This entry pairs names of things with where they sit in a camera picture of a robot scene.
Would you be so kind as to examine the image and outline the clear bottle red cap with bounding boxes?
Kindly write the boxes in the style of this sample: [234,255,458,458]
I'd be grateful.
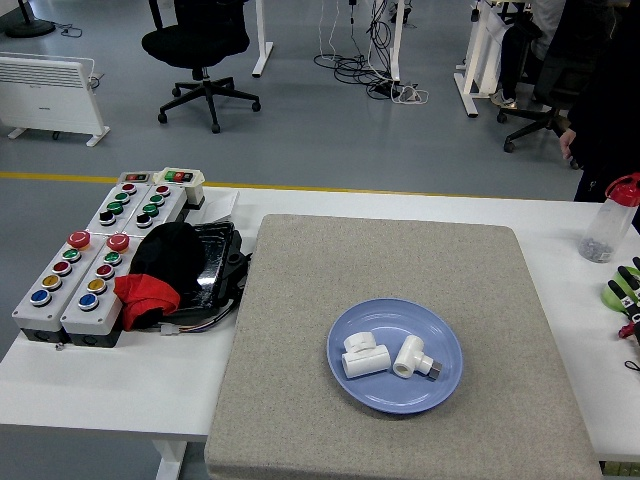
[578,172,640,265]

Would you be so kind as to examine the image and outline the tangled floor cables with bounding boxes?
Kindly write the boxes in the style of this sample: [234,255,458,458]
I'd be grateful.
[313,0,431,106]

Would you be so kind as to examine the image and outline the coloured wire bundle white plug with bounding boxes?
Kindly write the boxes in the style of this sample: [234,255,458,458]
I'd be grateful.
[159,312,236,338]

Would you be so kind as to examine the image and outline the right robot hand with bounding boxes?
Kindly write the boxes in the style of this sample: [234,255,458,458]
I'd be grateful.
[607,257,640,346]

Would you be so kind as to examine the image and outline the seated person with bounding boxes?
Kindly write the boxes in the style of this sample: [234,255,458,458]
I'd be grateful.
[491,0,571,110]

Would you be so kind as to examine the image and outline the red cloth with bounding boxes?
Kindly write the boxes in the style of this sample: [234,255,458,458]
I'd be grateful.
[113,273,181,332]

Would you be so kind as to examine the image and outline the grey box five coloured buttons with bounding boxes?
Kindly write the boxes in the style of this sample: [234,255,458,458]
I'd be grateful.
[11,230,96,344]
[59,233,135,349]

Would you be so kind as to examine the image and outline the standing person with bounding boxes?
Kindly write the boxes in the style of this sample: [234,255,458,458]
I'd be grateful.
[558,0,640,204]

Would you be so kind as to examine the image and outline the white table leg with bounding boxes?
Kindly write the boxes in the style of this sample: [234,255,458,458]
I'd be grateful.
[152,439,187,480]

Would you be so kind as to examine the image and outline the white paper sheet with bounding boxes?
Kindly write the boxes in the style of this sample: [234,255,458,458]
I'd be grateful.
[199,191,241,225]

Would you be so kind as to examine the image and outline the black mesh office chair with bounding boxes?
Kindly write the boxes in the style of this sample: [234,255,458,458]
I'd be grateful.
[497,49,581,170]

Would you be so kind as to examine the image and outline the grey-brown table mat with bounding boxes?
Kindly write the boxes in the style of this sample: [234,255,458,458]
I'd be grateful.
[203,213,604,480]

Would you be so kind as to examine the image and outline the cream switch box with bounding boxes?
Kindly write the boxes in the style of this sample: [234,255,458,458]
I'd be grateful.
[151,166,207,210]

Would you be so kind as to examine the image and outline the black round stand base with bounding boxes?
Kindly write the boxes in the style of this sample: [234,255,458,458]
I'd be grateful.
[4,0,56,39]

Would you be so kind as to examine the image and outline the white desk frame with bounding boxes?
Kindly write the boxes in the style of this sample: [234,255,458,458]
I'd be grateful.
[453,0,514,119]

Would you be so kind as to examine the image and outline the black cloth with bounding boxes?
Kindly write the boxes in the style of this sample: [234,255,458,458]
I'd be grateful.
[128,222,207,301]

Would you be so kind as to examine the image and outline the blue round plate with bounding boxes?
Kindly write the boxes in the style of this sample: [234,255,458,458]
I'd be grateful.
[326,298,465,415]

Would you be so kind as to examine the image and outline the person's hand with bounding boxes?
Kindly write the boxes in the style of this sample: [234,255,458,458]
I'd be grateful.
[558,129,577,162]

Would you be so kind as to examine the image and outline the white panel heater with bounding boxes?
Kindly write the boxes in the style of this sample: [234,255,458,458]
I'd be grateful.
[0,52,111,148]

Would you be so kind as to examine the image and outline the glossy black tray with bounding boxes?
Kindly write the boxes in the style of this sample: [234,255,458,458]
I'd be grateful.
[162,222,254,322]

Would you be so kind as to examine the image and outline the white plastic pipe tee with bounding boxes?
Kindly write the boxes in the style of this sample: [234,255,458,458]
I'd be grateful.
[341,330,390,379]

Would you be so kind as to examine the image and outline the green tape roll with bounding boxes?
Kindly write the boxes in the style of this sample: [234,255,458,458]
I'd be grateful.
[601,266,640,312]

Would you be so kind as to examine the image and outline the white desk leg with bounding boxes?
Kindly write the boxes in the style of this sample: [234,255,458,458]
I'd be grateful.
[251,0,275,78]
[387,0,405,83]

